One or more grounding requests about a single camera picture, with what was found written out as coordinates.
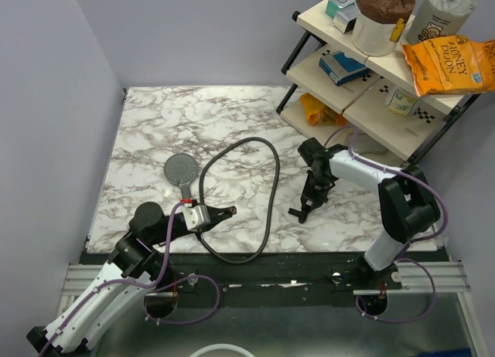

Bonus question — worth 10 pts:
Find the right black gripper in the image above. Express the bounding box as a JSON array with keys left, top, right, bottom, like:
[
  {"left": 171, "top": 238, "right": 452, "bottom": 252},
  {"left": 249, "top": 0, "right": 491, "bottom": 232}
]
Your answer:
[{"left": 300, "top": 170, "right": 332, "bottom": 211}]

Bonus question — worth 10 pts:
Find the black T-shaped fitting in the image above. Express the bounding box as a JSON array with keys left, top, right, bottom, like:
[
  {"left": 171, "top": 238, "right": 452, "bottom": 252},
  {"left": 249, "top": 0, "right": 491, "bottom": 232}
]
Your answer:
[{"left": 288, "top": 208, "right": 308, "bottom": 223}]

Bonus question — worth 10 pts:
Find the black metal shower hose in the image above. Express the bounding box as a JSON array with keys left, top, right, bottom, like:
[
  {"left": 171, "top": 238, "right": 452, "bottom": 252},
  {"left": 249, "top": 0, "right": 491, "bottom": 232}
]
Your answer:
[{"left": 196, "top": 137, "right": 281, "bottom": 264}]

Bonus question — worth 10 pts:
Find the grey shower head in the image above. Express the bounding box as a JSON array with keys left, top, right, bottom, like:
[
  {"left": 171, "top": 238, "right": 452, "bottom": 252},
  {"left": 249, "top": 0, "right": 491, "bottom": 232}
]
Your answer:
[{"left": 163, "top": 153, "right": 199, "bottom": 200}]

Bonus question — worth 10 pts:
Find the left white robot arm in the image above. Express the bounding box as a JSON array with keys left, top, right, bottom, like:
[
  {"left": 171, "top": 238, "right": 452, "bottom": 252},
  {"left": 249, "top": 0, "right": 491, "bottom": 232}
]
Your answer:
[{"left": 26, "top": 200, "right": 237, "bottom": 356}]

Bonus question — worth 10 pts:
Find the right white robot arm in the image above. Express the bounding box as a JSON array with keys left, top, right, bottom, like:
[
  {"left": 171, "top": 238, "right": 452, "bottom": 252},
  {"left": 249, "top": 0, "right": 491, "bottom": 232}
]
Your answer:
[{"left": 288, "top": 138, "right": 441, "bottom": 289}]

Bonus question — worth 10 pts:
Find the orange snack bag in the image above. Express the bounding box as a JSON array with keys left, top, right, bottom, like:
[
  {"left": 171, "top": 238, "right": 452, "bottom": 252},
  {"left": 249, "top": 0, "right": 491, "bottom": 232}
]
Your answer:
[{"left": 299, "top": 93, "right": 347, "bottom": 127}]

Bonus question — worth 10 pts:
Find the cream three-tier shelf rack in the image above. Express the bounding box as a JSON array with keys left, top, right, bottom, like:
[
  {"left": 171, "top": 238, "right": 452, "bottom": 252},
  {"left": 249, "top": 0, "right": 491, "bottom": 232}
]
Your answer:
[{"left": 276, "top": 1, "right": 478, "bottom": 165}]

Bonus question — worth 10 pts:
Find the white round rim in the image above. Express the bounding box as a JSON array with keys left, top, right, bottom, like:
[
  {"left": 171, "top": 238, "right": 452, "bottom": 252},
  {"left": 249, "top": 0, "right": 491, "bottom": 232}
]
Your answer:
[{"left": 189, "top": 343, "right": 254, "bottom": 357}]

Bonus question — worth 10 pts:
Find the blue box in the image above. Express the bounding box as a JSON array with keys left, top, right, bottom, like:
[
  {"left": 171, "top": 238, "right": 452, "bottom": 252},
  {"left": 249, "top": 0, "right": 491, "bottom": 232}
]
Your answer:
[{"left": 319, "top": 51, "right": 370, "bottom": 87}]

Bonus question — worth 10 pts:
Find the silver small box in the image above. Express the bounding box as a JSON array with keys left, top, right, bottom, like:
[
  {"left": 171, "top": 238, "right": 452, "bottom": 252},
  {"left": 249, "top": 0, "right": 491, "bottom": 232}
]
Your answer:
[{"left": 333, "top": 5, "right": 357, "bottom": 34}]

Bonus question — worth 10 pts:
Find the yellow clip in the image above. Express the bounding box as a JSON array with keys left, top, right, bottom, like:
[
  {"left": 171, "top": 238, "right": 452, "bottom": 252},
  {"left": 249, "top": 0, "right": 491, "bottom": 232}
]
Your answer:
[{"left": 390, "top": 18, "right": 406, "bottom": 43}]

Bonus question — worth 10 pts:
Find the orange honey dijon bag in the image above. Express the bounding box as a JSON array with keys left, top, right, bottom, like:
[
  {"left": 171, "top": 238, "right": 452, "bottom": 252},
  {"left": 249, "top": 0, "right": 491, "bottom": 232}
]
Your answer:
[{"left": 402, "top": 35, "right": 494, "bottom": 97}]

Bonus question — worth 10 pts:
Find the teal small box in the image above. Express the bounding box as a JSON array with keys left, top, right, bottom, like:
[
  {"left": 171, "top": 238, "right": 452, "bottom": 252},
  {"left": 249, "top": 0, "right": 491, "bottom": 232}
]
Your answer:
[{"left": 326, "top": 0, "right": 355, "bottom": 19}]

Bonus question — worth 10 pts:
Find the white cup brown lid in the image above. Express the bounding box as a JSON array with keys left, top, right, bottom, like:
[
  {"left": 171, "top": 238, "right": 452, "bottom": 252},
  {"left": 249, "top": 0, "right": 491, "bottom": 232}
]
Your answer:
[{"left": 352, "top": 0, "right": 415, "bottom": 56}]

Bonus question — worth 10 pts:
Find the grey cylindrical canister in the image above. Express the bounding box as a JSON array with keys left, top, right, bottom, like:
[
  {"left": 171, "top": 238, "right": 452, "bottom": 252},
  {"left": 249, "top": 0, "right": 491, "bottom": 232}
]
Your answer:
[{"left": 405, "top": 0, "right": 477, "bottom": 45}]

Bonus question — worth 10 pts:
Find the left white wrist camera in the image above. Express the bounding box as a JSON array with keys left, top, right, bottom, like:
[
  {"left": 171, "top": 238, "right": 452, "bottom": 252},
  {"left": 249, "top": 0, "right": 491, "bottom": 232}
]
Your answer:
[{"left": 181, "top": 199, "right": 211, "bottom": 232}]

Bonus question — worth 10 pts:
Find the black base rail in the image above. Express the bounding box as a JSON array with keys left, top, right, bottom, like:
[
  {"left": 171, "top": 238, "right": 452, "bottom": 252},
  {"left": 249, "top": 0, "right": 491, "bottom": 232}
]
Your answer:
[{"left": 160, "top": 253, "right": 401, "bottom": 308}]

